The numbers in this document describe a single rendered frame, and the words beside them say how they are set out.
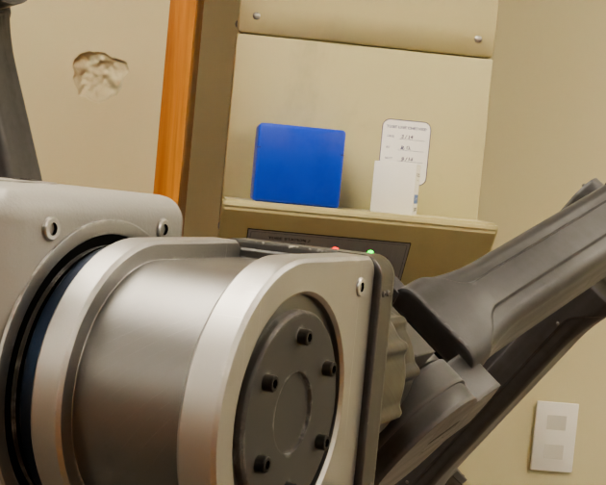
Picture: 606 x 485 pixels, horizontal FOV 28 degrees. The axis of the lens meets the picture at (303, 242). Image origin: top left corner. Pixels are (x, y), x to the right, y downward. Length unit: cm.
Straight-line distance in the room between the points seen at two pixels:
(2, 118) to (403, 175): 50
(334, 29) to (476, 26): 18
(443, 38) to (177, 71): 34
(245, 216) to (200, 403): 97
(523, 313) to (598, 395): 132
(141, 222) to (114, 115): 140
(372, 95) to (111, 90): 56
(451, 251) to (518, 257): 67
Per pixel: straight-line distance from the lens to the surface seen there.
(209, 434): 42
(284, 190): 138
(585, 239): 81
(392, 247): 142
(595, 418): 206
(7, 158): 115
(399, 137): 150
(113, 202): 51
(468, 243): 142
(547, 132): 199
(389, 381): 56
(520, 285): 74
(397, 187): 142
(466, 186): 152
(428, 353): 63
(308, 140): 138
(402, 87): 151
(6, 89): 117
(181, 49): 140
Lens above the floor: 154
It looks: 3 degrees down
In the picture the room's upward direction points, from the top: 5 degrees clockwise
